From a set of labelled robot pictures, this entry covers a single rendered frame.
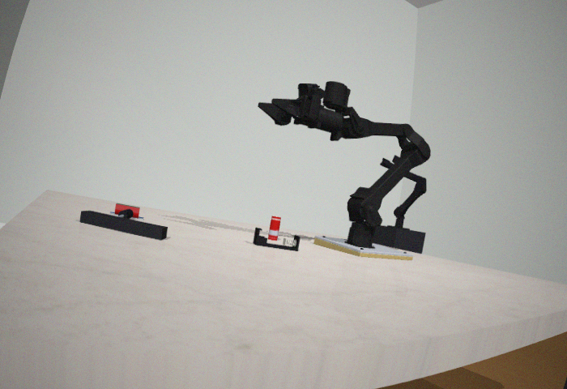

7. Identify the red and white battery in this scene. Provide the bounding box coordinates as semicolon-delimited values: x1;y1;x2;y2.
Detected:
268;216;281;241

